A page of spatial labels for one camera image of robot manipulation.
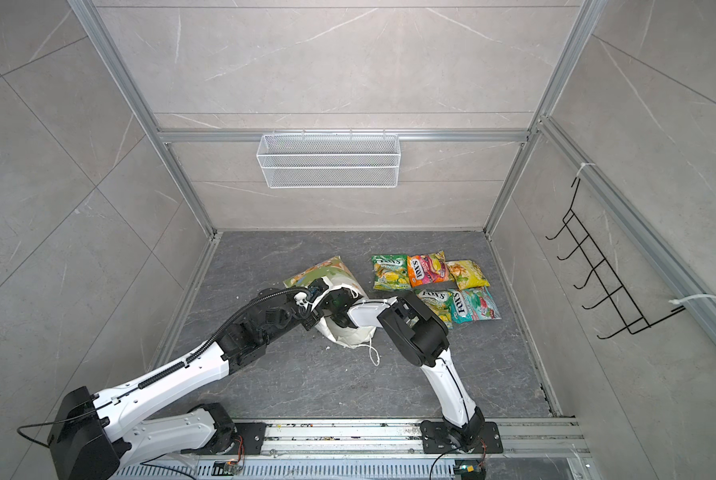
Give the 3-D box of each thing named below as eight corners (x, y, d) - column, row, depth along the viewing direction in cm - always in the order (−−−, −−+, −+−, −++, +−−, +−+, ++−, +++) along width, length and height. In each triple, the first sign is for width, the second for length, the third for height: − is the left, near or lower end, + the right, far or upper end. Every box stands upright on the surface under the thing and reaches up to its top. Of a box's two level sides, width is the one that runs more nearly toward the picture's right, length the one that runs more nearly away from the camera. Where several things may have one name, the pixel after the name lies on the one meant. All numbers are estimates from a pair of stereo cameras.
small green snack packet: (372, 289, 104) (373, 284, 102) (372, 259, 113) (372, 254, 110) (409, 289, 104) (410, 284, 102) (406, 259, 113) (407, 254, 110)
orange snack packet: (409, 286, 106) (410, 280, 103) (405, 256, 115) (406, 250, 111) (448, 286, 106) (451, 280, 103) (442, 257, 115) (444, 250, 112)
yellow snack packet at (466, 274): (456, 294, 104) (460, 286, 100) (444, 271, 110) (447, 262, 106) (485, 288, 106) (490, 279, 101) (471, 265, 112) (475, 256, 108)
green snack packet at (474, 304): (455, 324, 95) (457, 320, 93) (444, 294, 103) (446, 290, 101) (499, 319, 97) (502, 315, 95) (486, 290, 104) (488, 286, 102)
